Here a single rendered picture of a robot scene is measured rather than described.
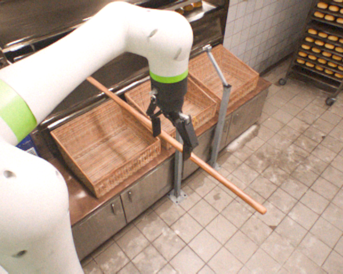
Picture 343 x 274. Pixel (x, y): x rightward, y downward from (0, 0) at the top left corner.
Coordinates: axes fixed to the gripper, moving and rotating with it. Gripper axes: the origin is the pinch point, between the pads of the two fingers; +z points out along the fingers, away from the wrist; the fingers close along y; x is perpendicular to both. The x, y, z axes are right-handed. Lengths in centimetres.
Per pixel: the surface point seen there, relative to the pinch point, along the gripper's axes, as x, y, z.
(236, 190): 18.4, 16.3, 28.4
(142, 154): 25, -58, 77
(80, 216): -28, -54, 88
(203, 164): 18.2, -0.9, 28.0
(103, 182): -7, -57, 77
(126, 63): 55, -109, 43
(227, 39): 174, -108, 67
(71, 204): -28, -65, 88
